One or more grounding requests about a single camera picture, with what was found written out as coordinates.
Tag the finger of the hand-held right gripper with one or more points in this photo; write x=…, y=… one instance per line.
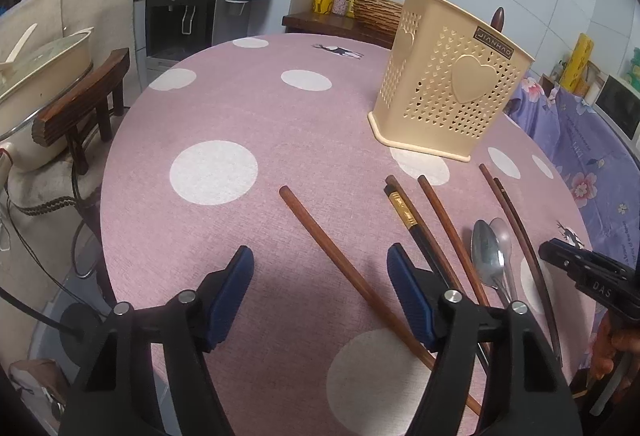
x=560, y=256

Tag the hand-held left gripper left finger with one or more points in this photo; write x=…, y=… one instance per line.
x=232, y=296

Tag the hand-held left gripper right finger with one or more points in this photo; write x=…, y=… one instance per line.
x=410, y=301

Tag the thin dark wooden chopstick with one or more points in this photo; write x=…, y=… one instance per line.
x=525, y=236
x=502, y=201

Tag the metal spoon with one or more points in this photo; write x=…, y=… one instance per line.
x=504, y=236
x=485, y=256

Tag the black chopstick with gold band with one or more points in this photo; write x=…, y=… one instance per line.
x=404, y=211

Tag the thick brown wooden chopstick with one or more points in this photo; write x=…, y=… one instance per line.
x=325, y=241

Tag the cream perforated utensil holder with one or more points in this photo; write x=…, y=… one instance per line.
x=450, y=116

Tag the person's right hand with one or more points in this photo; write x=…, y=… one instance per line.
x=607, y=346

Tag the purple floral cloth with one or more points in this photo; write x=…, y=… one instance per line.
x=590, y=151

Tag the white microwave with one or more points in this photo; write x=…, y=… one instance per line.
x=620, y=103

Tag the pink polka-dot tablecloth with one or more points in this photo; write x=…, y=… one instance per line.
x=225, y=106

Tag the yellow box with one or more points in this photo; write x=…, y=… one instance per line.
x=575, y=66

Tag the dark wooden chair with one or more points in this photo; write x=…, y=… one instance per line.
x=80, y=96

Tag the dark wooden side table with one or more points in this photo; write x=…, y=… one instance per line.
x=320, y=23

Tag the cream cooking pot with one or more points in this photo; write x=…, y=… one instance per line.
x=30, y=86

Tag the wicker basket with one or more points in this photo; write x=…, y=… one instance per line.
x=377, y=11

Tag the pink patterned bottle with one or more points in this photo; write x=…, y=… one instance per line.
x=341, y=3

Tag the yellow mug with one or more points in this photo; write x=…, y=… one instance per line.
x=324, y=3

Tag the cream cloth cover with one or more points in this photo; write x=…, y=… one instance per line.
x=100, y=11

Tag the cream plastic ladle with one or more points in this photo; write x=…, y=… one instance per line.
x=20, y=48

